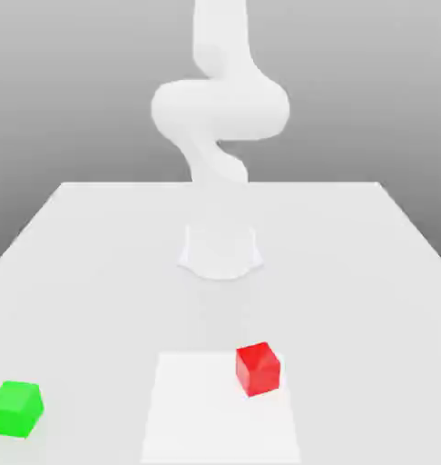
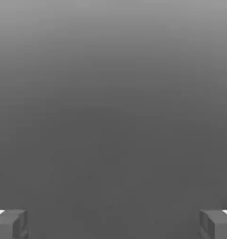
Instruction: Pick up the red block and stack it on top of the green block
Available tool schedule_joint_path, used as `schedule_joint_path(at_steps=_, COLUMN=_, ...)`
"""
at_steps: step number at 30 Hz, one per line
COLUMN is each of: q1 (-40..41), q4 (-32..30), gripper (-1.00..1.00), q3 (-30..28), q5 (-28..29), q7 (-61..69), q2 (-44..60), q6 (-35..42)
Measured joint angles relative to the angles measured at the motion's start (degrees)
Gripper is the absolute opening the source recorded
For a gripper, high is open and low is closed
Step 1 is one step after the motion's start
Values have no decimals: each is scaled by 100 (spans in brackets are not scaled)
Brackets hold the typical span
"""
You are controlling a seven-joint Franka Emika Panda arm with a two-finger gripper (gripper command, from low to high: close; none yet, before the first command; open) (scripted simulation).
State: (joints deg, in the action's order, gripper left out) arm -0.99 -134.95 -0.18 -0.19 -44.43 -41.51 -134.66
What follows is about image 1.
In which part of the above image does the small red cube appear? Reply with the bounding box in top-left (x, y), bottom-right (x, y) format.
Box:
top-left (235, 341), bottom-right (282, 399)

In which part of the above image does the small green cube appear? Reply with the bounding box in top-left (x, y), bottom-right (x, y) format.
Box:
top-left (0, 380), bottom-right (45, 440)

